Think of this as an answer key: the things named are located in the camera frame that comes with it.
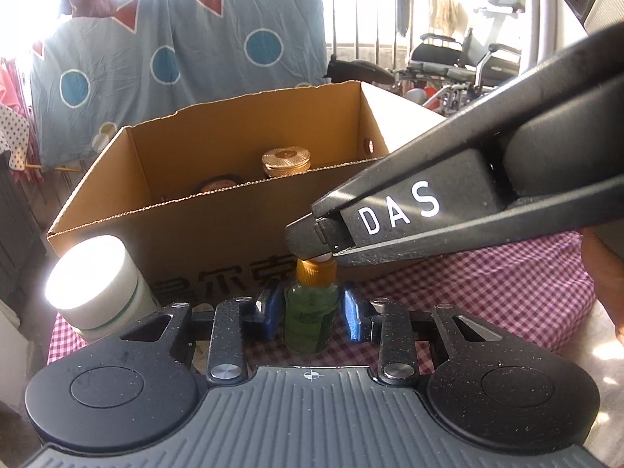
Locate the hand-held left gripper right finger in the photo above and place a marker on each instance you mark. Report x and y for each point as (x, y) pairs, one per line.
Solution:
(352, 314)

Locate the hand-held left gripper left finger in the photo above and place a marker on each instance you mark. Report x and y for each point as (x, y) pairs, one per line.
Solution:
(270, 312)

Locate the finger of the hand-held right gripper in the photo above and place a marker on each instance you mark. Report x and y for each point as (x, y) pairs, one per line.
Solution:
(307, 239)

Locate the green bottle with gold cap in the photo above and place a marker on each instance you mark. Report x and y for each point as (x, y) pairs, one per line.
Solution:
(309, 317)

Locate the brown cardboard box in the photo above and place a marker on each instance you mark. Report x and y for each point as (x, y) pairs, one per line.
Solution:
(204, 234)

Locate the person's right hand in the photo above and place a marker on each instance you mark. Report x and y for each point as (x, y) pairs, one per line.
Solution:
(607, 292)

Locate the gold lidded jar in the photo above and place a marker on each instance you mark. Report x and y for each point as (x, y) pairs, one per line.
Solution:
(286, 161)

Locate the grey round stool seat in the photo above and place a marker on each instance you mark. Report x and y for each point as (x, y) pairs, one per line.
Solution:
(415, 96)

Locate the black wheelchair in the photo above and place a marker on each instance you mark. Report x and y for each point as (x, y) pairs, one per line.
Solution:
(448, 66)

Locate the purple checked tablecloth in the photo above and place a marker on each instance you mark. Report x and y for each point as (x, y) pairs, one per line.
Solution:
(487, 292)

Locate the black padded seat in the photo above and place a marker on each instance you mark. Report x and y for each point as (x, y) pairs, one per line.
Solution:
(360, 69)

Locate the beige hanging towel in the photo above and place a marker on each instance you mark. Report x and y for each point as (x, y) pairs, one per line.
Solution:
(446, 14)

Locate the white plastic jar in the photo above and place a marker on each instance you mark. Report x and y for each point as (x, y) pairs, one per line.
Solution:
(97, 282)

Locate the blue patterned bedsheet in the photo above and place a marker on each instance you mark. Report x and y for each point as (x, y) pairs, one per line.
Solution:
(195, 34)

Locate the white appliance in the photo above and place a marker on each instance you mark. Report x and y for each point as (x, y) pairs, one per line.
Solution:
(9, 346)

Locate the yellow rod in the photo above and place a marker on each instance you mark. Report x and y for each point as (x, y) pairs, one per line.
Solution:
(48, 168)

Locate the dark cabinet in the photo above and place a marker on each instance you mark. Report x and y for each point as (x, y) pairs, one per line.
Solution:
(19, 224)

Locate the white polka dot cloth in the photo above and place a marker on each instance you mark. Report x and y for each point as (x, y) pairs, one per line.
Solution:
(14, 136)

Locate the pink hanging garment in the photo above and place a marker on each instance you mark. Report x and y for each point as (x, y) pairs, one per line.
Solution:
(14, 87)

